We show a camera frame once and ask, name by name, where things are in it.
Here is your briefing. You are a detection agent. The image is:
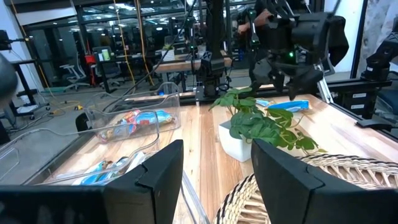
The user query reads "black jointed arm device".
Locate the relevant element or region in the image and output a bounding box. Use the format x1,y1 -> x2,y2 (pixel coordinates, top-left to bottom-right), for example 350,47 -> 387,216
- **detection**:
361,30 -> 398,82

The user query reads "round woven wicker tray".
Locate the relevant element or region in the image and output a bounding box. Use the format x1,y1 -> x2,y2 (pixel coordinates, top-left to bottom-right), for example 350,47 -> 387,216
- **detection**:
213,154 -> 398,224

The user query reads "silver aluminium strut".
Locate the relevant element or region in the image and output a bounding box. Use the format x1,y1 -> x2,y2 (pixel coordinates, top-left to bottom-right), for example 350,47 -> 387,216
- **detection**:
315,63 -> 333,104

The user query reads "red upright object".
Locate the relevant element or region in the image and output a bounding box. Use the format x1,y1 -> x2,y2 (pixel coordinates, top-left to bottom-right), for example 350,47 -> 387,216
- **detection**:
84,54 -> 98,86

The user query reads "green plant in white pot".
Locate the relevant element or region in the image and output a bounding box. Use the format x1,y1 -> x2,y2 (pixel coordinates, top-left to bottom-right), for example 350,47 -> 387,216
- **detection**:
208,86 -> 327,163

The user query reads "small plant in white box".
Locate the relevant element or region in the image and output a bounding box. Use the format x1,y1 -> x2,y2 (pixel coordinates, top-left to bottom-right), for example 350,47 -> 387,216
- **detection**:
160,44 -> 176,62

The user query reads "wooden top desk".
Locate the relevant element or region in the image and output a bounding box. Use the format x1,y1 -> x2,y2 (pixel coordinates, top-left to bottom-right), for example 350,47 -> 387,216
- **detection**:
154,49 -> 234,93

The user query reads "black aluminium table frame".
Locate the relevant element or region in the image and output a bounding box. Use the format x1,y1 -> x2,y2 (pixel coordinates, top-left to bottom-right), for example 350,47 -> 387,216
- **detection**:
23,77 -> 398,187

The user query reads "person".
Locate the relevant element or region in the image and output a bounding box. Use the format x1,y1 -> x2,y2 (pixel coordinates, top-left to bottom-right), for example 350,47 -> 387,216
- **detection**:
236,0 -> 280,68

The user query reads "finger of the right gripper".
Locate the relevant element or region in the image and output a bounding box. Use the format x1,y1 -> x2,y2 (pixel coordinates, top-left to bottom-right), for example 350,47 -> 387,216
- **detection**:
251,57 -> 285,94
286,63 -> 325,101

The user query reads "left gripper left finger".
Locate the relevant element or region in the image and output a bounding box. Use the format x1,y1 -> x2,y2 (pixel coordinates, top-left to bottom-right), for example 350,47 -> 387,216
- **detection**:
104,139 -> 184,224

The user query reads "clear plastic bin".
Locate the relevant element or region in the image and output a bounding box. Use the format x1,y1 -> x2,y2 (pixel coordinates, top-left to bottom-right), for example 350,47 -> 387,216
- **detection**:
0,108 -> 210,224
83,81 -> 182,144

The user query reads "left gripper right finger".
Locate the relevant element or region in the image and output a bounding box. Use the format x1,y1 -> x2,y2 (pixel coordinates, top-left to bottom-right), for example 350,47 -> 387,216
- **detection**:
251,139 -> 331,224

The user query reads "black box with white labels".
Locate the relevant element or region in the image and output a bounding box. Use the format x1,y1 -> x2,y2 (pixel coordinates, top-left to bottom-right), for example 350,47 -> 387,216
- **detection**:
337,89 -> 379,121

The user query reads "black rolling stand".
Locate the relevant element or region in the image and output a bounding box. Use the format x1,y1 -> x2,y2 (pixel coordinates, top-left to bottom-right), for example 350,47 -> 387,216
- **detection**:
0,29 -> 51,121

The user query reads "yellow floor cable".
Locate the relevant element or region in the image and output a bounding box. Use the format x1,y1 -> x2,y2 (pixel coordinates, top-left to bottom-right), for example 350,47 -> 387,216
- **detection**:
46,99 -> 85,114

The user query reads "yellow hanging cable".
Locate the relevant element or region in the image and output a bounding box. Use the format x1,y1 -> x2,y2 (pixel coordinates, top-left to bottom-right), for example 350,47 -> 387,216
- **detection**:
134,0 -> 155,87
113,0 -> 137,86

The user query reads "black slanting cable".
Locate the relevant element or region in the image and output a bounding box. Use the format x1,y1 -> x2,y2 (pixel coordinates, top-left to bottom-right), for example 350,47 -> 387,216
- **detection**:
102,0 -> 200,111

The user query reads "white office chair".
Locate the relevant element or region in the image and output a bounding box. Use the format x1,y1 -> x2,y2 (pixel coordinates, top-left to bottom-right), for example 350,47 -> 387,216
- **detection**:
58,63 -> 91,91

